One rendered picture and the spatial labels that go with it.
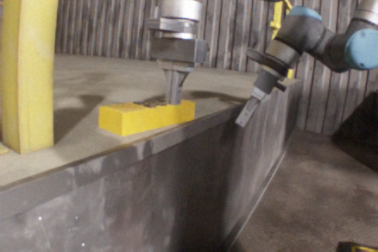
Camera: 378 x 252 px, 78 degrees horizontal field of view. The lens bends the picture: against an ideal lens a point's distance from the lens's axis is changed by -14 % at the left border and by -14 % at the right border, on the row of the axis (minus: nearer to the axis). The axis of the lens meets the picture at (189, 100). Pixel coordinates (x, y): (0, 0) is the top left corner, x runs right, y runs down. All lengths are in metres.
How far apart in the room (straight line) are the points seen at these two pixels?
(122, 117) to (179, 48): 0.20
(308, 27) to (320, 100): 3.28
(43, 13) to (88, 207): 0.30
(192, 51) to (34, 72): 0.32
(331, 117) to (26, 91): 3.86
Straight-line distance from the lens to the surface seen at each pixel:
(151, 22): 0.56
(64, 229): 0.44
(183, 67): 0.60
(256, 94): 0.65
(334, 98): 3.99
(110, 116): 0.54
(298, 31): 0.73
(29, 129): 0.44
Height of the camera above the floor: 0.87
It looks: 9 degrees down
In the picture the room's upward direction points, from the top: 5 degrees clockwise
